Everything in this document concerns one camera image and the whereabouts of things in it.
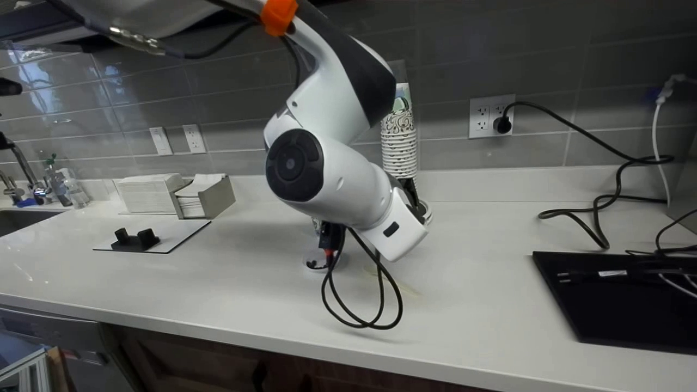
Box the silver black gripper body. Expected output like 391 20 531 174
318 221 346 264

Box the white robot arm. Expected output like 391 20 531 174
58 0 426 262

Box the tall wrapped paper cup stack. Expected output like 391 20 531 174
382 83 416 179

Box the white napkin dispenser box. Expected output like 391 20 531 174
116 174 235 219

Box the white outlet with plug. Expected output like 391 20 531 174
468 93 516 140

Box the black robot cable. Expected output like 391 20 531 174
318 223 404 333

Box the black small bracket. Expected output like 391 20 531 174
110 228 158 252

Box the double white light switch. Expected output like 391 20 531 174
149 124 206 154

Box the black power cord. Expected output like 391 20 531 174
495 97 677 252

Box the orange cable clip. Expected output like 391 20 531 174
260 0 298 36

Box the black flat device with cables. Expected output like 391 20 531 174
531 250 697 354

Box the white power cord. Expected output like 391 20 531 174
649 71 688 207

